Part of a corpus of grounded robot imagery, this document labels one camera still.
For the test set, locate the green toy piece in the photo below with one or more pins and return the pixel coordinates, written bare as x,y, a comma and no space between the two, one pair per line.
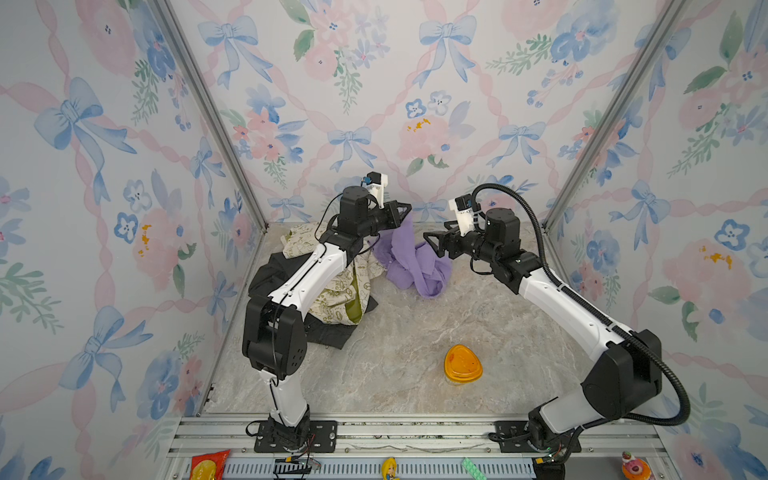
472,470

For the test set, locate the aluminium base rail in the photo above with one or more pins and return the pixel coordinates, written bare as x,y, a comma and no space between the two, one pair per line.
424,446

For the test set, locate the purple cloth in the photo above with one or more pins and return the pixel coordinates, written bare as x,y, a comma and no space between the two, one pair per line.
411,264

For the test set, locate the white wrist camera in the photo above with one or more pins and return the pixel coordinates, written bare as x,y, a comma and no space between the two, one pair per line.
466,211
375,183

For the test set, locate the right aluminium corner post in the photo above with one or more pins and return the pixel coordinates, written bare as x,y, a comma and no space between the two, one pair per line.
658,34

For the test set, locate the cream green printed cloth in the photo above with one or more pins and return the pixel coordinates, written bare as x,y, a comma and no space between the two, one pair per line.
346,298

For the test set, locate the left aluminium corner post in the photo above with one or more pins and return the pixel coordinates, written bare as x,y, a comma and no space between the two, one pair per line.
171,28

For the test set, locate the aluminium corner post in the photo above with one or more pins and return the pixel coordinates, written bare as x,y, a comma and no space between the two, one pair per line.
658,34
171,28

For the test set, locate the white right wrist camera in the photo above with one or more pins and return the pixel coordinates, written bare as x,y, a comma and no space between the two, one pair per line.
466,211

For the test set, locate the red snack packet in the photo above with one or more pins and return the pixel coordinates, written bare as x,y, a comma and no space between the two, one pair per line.
209,466

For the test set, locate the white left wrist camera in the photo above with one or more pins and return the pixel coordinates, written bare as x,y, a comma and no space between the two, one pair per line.
375,183

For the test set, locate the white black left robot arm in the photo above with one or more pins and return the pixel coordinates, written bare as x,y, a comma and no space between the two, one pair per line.
274,336

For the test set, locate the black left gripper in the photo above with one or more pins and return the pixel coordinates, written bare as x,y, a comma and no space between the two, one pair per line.
392,215

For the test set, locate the orange plastic lid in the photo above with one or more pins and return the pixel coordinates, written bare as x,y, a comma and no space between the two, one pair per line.
461,365

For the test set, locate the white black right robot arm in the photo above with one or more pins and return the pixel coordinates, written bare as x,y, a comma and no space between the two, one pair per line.
622,377

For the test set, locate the yellow haired figurine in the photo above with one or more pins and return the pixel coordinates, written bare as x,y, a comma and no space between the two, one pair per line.
389,469

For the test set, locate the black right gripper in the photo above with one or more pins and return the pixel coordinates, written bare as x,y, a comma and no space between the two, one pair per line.
453,238

